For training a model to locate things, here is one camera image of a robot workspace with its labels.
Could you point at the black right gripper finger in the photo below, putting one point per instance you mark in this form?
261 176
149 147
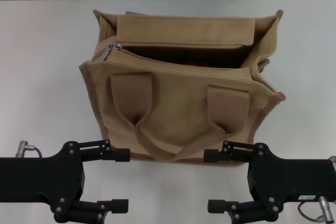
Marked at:
214 155
218 206

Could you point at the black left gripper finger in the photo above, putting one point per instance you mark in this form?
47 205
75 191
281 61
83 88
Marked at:
119 206
118 155

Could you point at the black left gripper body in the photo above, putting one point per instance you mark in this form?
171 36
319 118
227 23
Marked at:
39 175

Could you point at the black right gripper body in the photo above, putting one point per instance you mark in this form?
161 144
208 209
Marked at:
288 176

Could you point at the khaki canvas food bag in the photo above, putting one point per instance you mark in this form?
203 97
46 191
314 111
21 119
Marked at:
178 119

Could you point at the silver metal zipper pull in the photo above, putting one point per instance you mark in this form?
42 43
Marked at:
106 53

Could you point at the orange item inside bag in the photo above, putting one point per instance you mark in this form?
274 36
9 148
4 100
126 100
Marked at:
195 64

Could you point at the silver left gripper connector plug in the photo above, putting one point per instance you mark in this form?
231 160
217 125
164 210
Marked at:
23 147

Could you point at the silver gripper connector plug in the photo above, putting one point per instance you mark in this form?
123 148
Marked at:
23 147
333 160

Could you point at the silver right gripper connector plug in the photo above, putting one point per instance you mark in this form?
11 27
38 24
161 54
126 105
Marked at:
333 160

